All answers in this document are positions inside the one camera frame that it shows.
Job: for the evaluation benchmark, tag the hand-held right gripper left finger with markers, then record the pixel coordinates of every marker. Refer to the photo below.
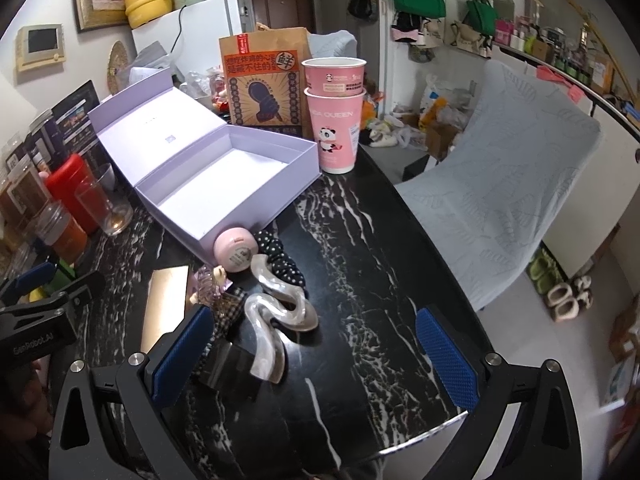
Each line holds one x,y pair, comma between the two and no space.
180,355

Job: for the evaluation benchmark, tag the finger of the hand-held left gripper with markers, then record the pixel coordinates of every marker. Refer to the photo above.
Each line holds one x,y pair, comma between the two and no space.
82,287
32,274

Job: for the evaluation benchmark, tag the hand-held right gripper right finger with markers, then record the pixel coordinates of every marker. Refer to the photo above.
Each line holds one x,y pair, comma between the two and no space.
447,365

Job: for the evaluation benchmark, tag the smoky square claw clip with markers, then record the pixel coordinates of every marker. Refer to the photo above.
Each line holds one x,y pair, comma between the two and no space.
225,365

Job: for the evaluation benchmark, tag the small gold box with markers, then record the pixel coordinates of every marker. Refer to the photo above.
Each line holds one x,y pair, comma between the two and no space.
162,305

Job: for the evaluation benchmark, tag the pearl wavy claw clip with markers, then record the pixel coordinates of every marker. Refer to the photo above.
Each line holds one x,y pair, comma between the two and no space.
265,340

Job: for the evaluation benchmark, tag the gold pearl hair clip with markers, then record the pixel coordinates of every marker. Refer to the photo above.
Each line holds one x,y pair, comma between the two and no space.
224,280

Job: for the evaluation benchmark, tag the pink round compact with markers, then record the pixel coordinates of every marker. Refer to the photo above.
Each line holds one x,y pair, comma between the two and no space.
235,250

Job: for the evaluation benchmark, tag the black polka dot scrunchie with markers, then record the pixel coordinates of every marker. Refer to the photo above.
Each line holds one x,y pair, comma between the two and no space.
285,260

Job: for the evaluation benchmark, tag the lavender gift box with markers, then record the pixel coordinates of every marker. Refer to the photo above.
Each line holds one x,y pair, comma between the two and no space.
210,180

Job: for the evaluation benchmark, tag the orange spice jar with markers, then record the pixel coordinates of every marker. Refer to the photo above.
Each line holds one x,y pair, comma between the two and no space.
65,240

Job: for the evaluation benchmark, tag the brown granule jar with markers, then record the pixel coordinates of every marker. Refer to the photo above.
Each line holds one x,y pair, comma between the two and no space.
22,200

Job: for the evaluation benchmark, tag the clear drinking glass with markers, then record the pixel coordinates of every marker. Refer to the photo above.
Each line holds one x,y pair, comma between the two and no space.
114,210

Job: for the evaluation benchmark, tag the red bottle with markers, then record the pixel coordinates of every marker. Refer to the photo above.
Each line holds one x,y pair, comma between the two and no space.
70,185

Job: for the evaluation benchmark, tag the dark purple pouch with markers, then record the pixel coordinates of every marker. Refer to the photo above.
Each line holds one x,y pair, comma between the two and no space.
45,147

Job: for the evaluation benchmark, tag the cream slippers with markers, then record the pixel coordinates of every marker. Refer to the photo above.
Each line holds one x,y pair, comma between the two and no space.
567,302

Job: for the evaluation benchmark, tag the green slippers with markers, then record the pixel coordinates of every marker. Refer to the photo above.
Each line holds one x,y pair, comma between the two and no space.
547,272

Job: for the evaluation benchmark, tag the black printed packet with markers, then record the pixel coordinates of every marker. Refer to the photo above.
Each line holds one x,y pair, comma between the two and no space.
75,115

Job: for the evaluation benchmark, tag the chair with grey-blue cover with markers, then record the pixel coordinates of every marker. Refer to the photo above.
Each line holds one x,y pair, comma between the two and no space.
505,170

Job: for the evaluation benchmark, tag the woven fan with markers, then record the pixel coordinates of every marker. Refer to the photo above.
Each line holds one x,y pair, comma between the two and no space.
119,67

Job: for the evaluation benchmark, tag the cardboard box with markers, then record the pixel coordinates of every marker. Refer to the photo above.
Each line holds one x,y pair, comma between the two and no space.
442,140

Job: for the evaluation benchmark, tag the cream intercom panel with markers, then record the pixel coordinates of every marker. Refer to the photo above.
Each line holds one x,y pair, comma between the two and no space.
42,45

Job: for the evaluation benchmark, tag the grey plastic bag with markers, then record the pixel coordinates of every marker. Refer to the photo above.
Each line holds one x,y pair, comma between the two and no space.
152,62

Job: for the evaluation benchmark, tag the pink panda paper cup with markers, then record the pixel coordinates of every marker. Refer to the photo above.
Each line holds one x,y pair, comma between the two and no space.
337,135

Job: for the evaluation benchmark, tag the white plastic bag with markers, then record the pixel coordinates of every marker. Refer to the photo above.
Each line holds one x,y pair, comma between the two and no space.
445,95

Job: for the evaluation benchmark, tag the brown printed paper bag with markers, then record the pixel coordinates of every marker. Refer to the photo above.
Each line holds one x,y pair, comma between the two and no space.
265,85

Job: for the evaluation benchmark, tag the yellow pot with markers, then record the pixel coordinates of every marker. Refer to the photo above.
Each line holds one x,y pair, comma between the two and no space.
147,2

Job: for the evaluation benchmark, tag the white fridge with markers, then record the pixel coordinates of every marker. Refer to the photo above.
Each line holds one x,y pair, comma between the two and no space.
210,20

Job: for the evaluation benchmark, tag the row of bottles and jars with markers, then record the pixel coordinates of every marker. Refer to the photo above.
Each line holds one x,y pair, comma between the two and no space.
555,50

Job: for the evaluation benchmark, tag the small green tote bag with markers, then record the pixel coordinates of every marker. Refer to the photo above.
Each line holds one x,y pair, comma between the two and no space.
481,17

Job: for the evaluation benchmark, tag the brown door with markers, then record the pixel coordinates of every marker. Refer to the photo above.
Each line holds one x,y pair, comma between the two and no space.
285,2

